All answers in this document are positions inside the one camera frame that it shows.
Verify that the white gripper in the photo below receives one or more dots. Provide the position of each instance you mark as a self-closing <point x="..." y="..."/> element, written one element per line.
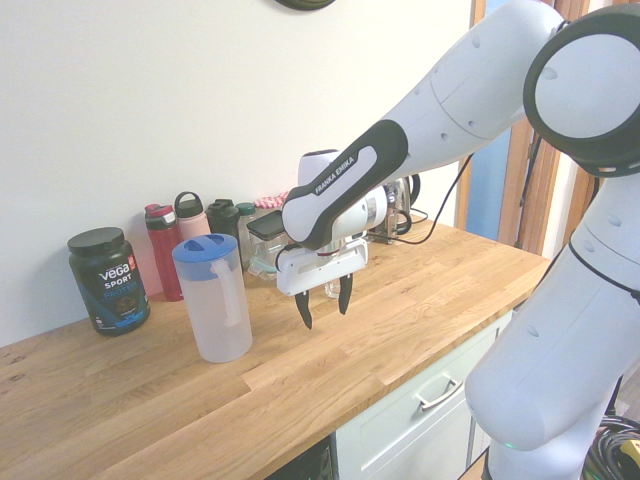
<point x="320" y="272"/>

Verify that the translucent pitcher with blue lid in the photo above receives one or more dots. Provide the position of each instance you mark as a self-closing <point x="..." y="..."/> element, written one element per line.
<point x="220" y="320"/>

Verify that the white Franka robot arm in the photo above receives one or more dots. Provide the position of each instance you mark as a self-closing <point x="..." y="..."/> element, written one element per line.
<point x="450" y="100"/>

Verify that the red water bottle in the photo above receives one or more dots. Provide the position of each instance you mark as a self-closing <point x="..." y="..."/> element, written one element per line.
<point x="167" y="260"/>

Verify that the clear container with black lid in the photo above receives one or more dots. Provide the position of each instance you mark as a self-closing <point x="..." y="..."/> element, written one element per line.
<point x="265" y="226"/>

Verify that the glass French press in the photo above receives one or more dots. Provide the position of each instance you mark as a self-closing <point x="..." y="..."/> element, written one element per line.
<point x="391" y="227"/>

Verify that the jar with red checked lid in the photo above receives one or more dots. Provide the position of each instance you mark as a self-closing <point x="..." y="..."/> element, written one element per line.
<point x="270" y="201"/>

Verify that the steel electric kettle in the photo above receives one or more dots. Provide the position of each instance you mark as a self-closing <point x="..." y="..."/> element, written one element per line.
<point x="401" y="194"/>

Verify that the black shaker bottle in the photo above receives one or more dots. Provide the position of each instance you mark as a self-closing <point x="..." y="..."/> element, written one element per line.
<point x="222" y="217"/>

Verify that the pale green cabinet drawer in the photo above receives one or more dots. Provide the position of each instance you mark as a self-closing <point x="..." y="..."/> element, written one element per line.
<point x="390" y="440"/>

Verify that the pink bottle with black cap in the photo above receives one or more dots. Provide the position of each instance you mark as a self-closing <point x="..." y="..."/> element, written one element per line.
<point x="192" y="222"/>

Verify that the black dishwasher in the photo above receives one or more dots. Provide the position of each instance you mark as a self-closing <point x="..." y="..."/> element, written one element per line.
<point x="315" y="460"/>

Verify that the black Vega protein tub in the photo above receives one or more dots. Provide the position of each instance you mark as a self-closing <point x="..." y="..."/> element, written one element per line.
<point x="107" y="285"/>

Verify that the wooden door frame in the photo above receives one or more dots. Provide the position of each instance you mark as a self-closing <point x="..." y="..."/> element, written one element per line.
<point x="520" y="200"/>

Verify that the black wall clock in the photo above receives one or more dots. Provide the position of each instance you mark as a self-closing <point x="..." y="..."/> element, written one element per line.
<point x="305" y="3"/>

